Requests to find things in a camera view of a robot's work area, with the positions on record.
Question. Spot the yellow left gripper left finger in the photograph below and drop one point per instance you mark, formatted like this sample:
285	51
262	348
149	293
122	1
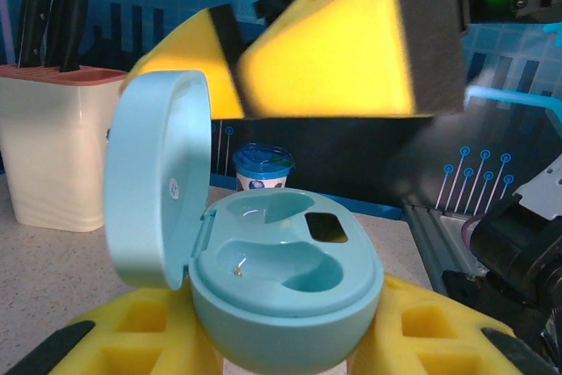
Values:
131	340

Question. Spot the light blue earbud charging case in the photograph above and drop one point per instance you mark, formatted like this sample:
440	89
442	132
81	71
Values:
285	305

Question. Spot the yogurt cup blue lid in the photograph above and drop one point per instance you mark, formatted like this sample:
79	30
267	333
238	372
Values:
263	173

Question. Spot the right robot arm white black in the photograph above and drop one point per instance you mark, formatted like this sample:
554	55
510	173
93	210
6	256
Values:
505	256

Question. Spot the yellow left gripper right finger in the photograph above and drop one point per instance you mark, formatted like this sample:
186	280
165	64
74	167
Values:
430	340

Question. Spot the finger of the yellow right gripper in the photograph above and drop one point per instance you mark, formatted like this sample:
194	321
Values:
193	50
333	63

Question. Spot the aluminium table side rail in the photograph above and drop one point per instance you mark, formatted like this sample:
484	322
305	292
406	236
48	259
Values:
439	239

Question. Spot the cream knife block orange top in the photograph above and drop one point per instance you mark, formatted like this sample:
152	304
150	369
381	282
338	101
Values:
52	151

